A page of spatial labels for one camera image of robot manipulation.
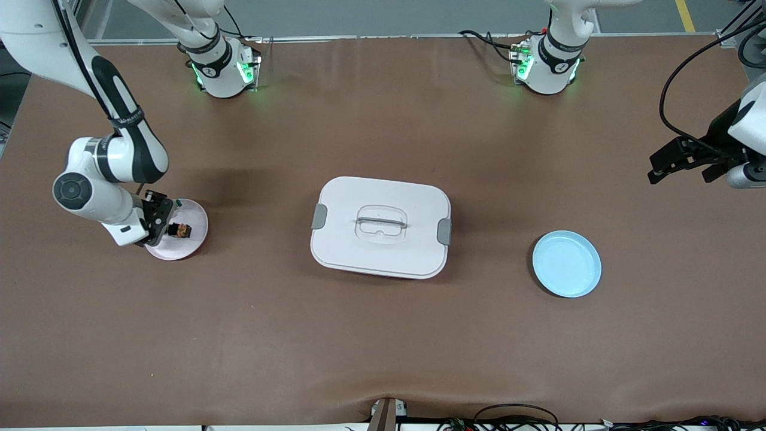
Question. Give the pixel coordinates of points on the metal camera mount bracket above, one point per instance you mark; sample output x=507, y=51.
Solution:
x=386, y=416

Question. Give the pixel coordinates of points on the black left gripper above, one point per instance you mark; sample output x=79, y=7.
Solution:
x=720, y=133

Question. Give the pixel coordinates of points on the aluminium frame profile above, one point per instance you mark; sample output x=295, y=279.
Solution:
x=727, y=37

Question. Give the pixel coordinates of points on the aluminium table edge rail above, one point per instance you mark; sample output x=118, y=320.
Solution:
x=389, y=37

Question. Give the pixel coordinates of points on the light blue round plate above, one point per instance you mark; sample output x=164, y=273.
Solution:
x=565, y=266

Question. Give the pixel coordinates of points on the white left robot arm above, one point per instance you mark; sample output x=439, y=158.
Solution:
x=553, y=72

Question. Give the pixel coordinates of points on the orange and black switch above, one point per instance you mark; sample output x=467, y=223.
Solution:
x=179, y=230

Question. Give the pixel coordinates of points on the brown table cover sheet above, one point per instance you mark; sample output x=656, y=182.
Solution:
x=383, y=347

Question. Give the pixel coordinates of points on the pink round plate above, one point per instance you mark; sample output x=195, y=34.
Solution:
x=188, y=246

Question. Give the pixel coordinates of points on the white lidded storage box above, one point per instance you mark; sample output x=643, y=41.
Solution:
x=383, y=254

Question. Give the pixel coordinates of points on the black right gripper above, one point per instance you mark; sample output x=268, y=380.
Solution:
x=151, y=203

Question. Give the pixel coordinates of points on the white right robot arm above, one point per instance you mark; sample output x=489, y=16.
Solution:
x=111, y=209

